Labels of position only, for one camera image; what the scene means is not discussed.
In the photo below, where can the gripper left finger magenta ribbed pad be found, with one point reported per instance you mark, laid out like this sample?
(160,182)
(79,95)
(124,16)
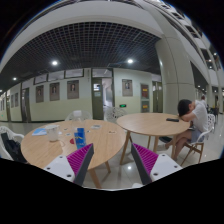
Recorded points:
(74,166)

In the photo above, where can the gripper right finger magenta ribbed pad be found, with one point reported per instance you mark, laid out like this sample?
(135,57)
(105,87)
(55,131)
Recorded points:
(152,166)

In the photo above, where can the clear bottle with blue label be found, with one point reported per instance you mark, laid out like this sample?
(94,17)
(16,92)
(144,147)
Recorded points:
(78,129)

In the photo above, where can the round wooden table near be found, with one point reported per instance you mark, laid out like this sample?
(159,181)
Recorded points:
(107,141)

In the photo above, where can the round wooden table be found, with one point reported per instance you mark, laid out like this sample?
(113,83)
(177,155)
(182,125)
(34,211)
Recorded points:
(107,141)
(152,124)

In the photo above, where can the round wooden table far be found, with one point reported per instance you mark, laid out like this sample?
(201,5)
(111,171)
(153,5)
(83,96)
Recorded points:
(152,124)

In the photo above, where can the clear plastic cup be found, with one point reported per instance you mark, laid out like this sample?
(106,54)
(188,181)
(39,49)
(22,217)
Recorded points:
(52,132)

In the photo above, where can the small card on table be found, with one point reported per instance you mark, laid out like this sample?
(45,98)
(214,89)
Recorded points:
(95,126)

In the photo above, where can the black phone on table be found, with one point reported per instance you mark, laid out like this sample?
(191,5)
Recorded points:
(172,119)

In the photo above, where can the blue paper booklet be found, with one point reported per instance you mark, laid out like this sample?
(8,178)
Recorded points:
(39,132)

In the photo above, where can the white lattice chair behind table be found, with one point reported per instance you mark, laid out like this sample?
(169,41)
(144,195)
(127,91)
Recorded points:
(83,115)

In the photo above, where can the black bag on chair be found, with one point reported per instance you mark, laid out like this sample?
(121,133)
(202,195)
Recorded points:
(13,148)

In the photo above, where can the white lattice chair middle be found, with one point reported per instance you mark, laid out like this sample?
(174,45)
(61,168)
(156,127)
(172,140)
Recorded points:
(113,113)

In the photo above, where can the seated person in white shirt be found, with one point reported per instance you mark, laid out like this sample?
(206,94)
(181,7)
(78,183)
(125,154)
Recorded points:
(195,113)

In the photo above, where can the white plastic chair left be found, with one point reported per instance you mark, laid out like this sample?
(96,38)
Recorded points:
(12,136)

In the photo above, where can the framed portrait poster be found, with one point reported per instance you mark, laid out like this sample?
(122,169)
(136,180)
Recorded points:
(73,89)

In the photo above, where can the white chair under person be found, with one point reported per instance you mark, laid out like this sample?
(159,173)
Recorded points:
(198,145)

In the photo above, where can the green door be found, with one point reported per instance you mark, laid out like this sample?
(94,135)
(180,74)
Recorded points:
(97,98)

